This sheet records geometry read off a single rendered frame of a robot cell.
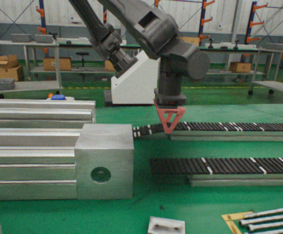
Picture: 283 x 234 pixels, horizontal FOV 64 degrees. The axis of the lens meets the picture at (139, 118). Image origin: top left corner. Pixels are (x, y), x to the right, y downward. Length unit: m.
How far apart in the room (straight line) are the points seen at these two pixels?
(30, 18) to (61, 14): 0.94
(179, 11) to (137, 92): 7.70
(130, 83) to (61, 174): 0.56
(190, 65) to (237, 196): 0.26
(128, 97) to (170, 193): 0.53
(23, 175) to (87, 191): 0.10
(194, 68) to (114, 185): 0.27
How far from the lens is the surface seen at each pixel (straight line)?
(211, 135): 0.63
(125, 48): 5.05
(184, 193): 0.42
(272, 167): 0.50
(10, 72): 5.48
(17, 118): 0.59
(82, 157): 0.36
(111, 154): 0.35
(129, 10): 0.53
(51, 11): 8.10
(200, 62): 0.48
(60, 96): 0.71
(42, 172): 0.39
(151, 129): 0.60
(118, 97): 0.88
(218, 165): 0.45
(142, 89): 0.88
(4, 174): 0.41
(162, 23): 0.51
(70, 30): 8.02
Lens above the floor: 1.04
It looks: 21 degrees down
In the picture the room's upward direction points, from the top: 2 degrees clockwise
